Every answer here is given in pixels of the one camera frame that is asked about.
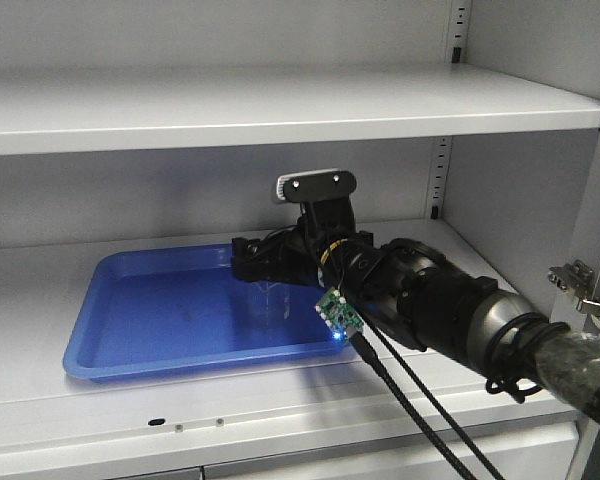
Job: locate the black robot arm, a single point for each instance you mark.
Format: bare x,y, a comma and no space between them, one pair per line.
413,294

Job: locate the metal door hinge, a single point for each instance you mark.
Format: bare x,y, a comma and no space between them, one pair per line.
576,281

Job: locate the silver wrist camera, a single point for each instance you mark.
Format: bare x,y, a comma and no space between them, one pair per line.
314,186

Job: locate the green circuit board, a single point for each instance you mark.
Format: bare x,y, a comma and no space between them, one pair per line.
338,315

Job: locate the blue plastic tray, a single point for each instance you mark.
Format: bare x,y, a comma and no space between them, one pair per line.
156,313

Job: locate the clear glass beaker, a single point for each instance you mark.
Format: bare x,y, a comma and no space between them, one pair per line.
268,305

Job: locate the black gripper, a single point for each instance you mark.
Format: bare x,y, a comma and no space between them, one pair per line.
318,250

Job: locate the upper grey cabinet shelf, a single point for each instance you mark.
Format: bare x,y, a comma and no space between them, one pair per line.
83,110

